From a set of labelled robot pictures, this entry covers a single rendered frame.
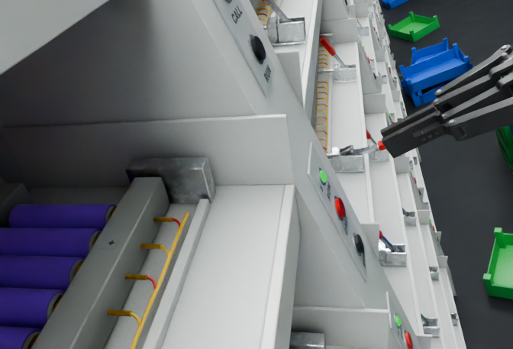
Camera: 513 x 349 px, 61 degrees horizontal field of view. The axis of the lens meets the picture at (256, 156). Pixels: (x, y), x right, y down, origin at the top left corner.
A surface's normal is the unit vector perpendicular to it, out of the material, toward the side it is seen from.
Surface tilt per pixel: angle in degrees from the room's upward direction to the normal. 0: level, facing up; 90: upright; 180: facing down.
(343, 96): 19
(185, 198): 90
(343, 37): 90
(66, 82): 90
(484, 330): 0
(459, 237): 0
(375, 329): 90
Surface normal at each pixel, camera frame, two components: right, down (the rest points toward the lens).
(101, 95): -0.15, 0.58
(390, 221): -0.14, -0.82
